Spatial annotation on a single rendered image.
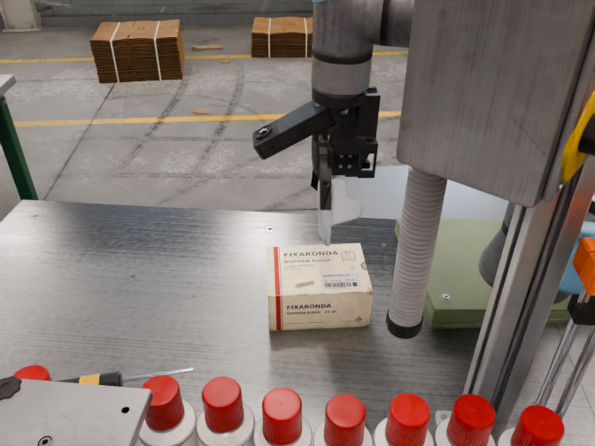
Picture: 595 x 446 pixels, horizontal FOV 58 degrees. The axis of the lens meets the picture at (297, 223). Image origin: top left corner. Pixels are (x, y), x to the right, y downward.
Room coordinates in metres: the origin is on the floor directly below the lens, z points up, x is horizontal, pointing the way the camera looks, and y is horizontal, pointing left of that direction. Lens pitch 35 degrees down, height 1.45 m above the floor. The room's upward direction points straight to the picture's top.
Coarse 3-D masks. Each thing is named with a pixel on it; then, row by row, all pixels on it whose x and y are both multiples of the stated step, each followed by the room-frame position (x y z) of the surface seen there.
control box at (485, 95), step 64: (448, 0) 0.30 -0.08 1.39; (512, 0) 0.28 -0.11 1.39; (576, 0) 0.26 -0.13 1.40; (448, 64) 0.29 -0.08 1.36; (512, 64) 0.27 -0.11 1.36; (576, 64) 0.25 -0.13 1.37; (448, 128) 0.29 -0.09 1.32; (512, 128) 0.27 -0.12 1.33; (576, 128) 0.25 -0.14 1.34; (512, 192) 0.26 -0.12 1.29
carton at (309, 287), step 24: (288, 264) 0.67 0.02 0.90; (312, 264) 0.67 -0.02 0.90; (336, 264) 0.67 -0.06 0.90; (360, 264) 0.67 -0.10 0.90; (288, 288) 0.61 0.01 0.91; (312, 288) 0.61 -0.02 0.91; (336, 288) 0.61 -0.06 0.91; (360, 288) 0.61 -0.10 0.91; (288, 312) 0.60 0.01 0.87; (312, 312) 0.60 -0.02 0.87; (336, 312) 0.60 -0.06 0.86; (360, 312) 0.60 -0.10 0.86
